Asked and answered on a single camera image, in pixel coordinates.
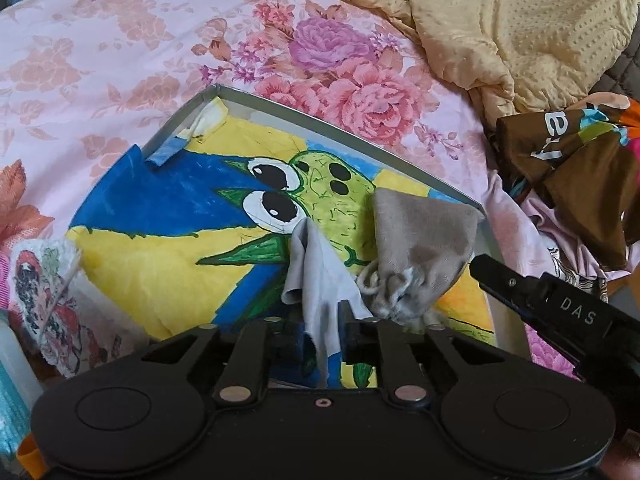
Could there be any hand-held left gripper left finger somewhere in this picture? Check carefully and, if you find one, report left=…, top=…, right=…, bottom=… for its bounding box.
left=141, top=316, right=307, bottom=407

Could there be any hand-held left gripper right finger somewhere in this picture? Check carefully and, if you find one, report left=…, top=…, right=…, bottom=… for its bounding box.
left=340, top=300, right=503, bottom=409

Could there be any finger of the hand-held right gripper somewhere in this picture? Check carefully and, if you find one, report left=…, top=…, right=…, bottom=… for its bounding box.
left=469, top=254, right=546, bottom=317

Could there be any light grey cloth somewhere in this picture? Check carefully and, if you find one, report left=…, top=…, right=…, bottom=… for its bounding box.
left=280, top=217, right=373, bottom=391

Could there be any grey drawstring pouch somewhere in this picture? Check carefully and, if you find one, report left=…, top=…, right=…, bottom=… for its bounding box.
left=357, top=187, right=486, bottom=333

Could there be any grey box with cartoon drawing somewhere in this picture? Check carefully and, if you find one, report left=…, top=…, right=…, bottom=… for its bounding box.
left=67, top=84, right=531, bottom=391

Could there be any cartoon print tissue packet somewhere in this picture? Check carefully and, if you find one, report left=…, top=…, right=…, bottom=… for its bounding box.
left=10, top=237, right=151, bottom=379

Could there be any brown white floral cloth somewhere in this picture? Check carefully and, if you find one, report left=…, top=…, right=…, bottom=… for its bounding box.
left=547, top=245, right=611, bottom=306

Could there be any pale pink cloth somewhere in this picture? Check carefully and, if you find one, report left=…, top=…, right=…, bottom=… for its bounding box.
left=482, top=170, right=631, bottom=306

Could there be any brown colourful printed cloth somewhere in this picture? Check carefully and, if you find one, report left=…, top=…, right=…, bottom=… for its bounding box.
left=495, top=92, right=640, bottom=272

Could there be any dark brown quilted blanket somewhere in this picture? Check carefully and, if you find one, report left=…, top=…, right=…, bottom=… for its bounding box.
left=590, top=44, right=640, bottom=107

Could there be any yellow dotted quilt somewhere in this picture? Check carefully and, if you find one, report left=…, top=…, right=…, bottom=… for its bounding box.
left=44, top=0, right=640, bottom=122

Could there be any orange ribbed plastic object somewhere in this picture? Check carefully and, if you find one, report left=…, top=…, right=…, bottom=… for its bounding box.
left=17, top=432, right=49, bottom=479

